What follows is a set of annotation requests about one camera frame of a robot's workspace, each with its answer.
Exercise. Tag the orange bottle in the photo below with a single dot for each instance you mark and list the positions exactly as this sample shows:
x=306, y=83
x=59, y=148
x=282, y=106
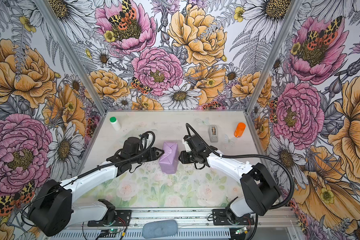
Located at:
x=239, y=130

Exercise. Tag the white bottle green cap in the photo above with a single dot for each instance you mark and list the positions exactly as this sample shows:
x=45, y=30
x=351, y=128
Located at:
x=115, y=123

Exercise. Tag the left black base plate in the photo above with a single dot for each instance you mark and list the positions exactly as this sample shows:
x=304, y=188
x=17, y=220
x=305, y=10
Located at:
x=121, y=218

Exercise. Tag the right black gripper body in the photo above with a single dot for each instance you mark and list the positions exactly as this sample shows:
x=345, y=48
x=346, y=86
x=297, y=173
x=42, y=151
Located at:
x=194, y=153

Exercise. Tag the pink wrapping paper sheet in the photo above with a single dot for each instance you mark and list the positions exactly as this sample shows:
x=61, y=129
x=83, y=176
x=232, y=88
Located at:
x=169, y=161

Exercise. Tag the grey tape dispenser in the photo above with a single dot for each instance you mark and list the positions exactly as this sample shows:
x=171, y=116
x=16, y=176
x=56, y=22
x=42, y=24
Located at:
x=213, y=133

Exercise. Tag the aluminium front rail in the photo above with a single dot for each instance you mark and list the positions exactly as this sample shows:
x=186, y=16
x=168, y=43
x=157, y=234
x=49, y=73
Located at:
x=202, y=217

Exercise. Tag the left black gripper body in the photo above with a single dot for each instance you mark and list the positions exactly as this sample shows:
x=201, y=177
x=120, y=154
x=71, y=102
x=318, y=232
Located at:
x=145, y=158

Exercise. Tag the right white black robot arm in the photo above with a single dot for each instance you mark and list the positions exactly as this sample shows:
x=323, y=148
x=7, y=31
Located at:
x=258, y=186

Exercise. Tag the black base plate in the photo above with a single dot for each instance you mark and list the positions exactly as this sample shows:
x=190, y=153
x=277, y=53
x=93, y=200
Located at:
x=224, y=217
x=121, y=218

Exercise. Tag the grey foam pad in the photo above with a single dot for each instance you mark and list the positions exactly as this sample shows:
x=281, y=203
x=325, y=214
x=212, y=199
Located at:
x=160, y=229

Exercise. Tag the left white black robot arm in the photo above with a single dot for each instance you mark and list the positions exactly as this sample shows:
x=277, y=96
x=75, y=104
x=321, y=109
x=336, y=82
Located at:
x=55, y=208

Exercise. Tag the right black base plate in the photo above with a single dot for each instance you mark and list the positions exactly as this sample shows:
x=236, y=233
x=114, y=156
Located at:
x=224, y=217

